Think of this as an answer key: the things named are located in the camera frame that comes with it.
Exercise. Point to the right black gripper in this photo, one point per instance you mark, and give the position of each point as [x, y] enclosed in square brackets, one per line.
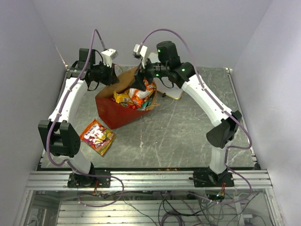
[138, 84]

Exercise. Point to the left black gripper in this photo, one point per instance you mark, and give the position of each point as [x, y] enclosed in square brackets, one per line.
[112, 78]

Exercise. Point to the orange white snack pack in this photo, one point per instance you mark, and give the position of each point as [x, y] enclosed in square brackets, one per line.
[139, 97]

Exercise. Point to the yellow snack bar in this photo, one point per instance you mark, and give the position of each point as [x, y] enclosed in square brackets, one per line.
[122, 98]

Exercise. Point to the red brown paper bag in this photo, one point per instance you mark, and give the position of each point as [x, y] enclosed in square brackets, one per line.
[113, 114]

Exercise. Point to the colourful candy bag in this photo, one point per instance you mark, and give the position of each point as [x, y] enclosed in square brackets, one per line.
[98, 137]

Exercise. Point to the teal snack pouch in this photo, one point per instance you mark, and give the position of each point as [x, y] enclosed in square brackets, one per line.
[146, 106]

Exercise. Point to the small red snack bag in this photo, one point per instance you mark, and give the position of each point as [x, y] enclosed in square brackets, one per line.
[129, 105]

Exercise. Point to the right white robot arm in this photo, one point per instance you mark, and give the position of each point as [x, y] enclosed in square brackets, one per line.
[184, 76]

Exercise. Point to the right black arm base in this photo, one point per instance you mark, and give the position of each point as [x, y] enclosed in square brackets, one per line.
[206, 178]

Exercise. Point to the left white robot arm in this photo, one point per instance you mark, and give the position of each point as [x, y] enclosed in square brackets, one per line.
[60, 140]

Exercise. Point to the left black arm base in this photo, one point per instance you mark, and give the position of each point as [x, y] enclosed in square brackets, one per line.
[81, 181]

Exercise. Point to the small whiteboard with writing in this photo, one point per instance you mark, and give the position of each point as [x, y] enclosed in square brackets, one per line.
[164, 86]

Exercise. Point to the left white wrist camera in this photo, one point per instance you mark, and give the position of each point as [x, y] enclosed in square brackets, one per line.
[108, 56]

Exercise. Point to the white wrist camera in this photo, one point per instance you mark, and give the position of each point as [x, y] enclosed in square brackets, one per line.
[141, 52]
[108, 56]

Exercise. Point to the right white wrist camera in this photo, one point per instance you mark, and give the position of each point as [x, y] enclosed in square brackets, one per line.
[141, 52]

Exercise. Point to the aluminium frame rail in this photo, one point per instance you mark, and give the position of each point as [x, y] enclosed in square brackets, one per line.
[141, 180]

